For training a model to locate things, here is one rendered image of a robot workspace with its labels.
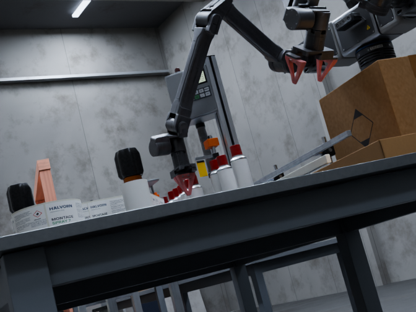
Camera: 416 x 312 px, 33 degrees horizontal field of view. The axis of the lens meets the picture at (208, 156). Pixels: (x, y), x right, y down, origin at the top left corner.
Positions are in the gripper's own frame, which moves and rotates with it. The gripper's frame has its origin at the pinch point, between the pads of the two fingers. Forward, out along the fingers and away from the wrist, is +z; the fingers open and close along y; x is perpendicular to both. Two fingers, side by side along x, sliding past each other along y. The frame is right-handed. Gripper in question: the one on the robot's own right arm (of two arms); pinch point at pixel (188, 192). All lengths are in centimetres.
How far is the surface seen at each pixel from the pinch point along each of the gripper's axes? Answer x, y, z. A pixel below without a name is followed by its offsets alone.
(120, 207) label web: -22.6, -7.7, -0.8
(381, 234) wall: 612, -737, 23
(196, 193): 4.9, -5.0, -0.1
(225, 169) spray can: 5.2, 22.7, -1.9
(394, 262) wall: 614, -727, 71
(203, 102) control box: 14.6, -0.8, -31.7
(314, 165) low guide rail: 1, 81, 11
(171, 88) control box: 6.1, -7.0, -40.3
